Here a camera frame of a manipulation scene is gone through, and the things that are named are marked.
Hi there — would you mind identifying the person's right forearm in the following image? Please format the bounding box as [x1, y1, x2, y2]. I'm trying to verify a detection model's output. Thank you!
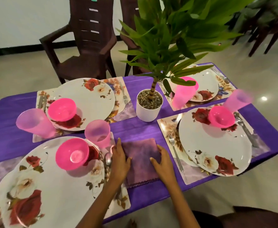
[165, 181, 200, 228]

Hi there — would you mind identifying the pink translucent plastic cup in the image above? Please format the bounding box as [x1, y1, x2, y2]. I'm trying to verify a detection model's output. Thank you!
[84, 120, 111, 149]
[16, 108, 56, 139]
[172, 86, 197, 110]
[223, 89, 254, 112]

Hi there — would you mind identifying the silver fork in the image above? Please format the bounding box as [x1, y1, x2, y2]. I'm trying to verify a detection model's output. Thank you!
[119, 82, 129, 105]
[168, 133, 184, 173]

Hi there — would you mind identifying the purple cloth napkin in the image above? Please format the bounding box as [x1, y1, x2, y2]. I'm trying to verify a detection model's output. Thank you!
[121, 138, 162, 188]

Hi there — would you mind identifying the purple tablecloth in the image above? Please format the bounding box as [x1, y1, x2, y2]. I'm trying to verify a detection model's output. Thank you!
[0, 62, 278, 225]

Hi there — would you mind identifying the green plant in white pot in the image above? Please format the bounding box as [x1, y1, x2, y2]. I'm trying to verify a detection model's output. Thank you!
[116, 0, 257, 122]

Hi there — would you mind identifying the person's left forearm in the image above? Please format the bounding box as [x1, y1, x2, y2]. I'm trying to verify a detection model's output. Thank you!
[76, 182, 123, 228]

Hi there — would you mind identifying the white floral dinner plate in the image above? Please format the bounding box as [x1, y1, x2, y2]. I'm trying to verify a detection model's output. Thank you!
[0, 136, 106, 228]
[46, 78, 116, 131]
[173, 66, 219, 102]
[178, 106, 252, 177]

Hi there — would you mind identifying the person's right hand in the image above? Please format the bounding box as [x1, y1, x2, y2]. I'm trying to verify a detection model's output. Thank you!
[150, 144, 178, 188]

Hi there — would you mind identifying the floral placemat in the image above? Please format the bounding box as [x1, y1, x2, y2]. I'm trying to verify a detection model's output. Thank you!
[32, 76, 137, 143]
[157, 102, 271, 186]
[157, 63, 237, 111]
[0, 132, 131, 228]

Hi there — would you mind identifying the brown plastic chair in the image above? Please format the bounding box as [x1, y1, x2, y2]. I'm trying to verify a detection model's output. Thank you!
[39, 0, 118, 84]
[226, 0, 278, 57]
[119, 0, 152, 77]

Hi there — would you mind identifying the silver spoon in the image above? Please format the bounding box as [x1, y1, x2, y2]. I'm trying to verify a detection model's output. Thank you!
[233, 112, 259, 148]
[211, 68, 231, 84]
[104, 152, 113, 184]

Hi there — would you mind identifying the person's left hand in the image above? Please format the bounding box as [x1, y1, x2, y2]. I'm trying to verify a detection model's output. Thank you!
[106, 138, 132, 188]

